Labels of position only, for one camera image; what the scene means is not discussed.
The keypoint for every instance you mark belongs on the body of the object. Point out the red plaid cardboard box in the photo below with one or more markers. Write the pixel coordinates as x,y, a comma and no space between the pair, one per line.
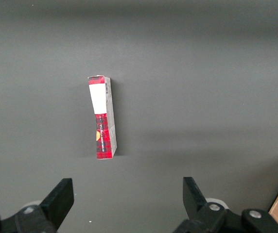
102,102

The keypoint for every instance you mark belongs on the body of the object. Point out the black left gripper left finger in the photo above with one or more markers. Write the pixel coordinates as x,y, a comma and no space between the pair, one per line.
44,213

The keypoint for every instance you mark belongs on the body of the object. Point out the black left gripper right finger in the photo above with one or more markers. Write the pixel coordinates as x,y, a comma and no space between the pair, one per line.
209,218

